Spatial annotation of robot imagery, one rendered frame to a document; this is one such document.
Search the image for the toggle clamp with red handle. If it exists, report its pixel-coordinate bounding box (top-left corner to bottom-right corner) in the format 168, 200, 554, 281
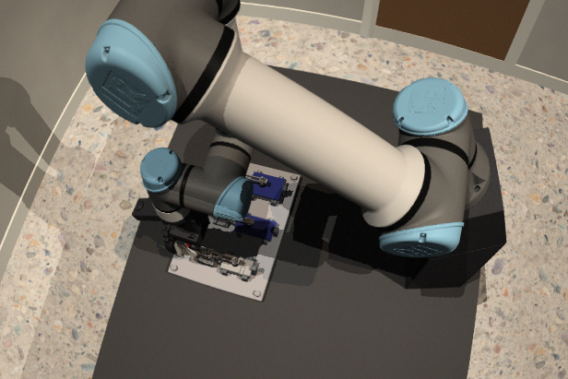
213, 217, 254, 228
245, 174, 267, 187

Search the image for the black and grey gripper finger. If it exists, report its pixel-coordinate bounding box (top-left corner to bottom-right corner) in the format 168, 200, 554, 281
164, 236, 197, 258

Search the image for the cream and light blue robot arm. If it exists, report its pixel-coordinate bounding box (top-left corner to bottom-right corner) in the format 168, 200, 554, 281
85, 0, 491, 257

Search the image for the red-handled toggle clamp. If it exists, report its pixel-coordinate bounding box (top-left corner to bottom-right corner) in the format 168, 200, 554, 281
197, 247, 240, 267

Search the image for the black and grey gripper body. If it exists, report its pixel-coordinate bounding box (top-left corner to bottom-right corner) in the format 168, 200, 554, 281
162, 210, 210, 252

